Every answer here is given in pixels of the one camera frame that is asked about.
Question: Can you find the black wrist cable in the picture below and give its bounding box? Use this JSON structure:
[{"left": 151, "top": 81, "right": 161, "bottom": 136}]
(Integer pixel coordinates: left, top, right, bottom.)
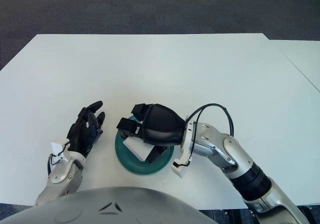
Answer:
[
  {"left": 174, "top": 104, "right": 235, "bottom": 168},
  {"left": 47, "top": 142, "right": 70, "bottom": 178}
]

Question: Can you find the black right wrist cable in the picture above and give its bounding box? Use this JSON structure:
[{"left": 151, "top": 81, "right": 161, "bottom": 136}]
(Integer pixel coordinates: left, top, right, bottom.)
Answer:
[{"left": 174, "top": 104, "right": 235, "bottom": 168}]

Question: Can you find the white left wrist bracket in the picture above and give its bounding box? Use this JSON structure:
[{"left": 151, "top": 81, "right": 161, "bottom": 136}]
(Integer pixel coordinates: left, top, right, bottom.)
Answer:
[{"left": 50, "top": 138, "right": 70, "bottom": 164}]

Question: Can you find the teal green round plate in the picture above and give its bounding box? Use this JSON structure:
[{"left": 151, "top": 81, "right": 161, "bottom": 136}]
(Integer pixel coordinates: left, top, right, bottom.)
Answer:
[{"left": 114, "top": 116, "right": 175, "bottom": 177}]

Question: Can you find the grey robot torso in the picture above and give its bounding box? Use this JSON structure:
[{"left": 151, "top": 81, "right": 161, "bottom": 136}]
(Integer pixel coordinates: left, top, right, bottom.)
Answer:
[{"left": 0, "top": 186, "right": 216, "bottom": 224}]

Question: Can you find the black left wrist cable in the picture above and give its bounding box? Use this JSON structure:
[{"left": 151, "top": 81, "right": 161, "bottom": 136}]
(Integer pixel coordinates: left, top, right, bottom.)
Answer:
[{"left": 47, "top": 142, "right": 70, "bottom": 178}]

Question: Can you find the black table leg base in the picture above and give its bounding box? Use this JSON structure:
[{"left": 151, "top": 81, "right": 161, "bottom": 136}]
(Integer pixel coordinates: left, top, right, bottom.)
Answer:
[{"left": 298, "top": 205, "right": 315, "bottom": 214}]

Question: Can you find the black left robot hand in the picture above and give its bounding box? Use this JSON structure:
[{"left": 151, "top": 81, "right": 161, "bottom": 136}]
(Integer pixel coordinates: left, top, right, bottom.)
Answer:
[{"left": 66, "top": 100, "right": 106, "bottom": 159}]

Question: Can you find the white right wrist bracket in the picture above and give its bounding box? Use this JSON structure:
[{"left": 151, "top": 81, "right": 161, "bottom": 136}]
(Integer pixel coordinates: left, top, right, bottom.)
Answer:
[{"left": 170, "top": 121, "right": 197, "bottom": 179}]

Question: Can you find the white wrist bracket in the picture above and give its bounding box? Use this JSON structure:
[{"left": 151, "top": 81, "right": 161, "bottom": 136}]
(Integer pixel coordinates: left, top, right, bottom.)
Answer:
[
  {"left": 50, "top": 138, "right": 70, "bottom": 164},
  {"left": 170, "top": 121, "right": 197, "bottom": 179}
]

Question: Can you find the white square charger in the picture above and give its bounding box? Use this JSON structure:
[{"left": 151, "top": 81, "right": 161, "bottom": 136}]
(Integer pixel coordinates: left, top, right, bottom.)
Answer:
[{"left": 123, "top": 136, "right": 155, "bottom": 161}]

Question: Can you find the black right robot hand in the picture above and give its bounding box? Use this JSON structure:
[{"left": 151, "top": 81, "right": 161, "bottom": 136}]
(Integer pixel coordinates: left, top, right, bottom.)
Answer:
[{"left": 116, "top": 103, "right": 187, "bottom": 164}]

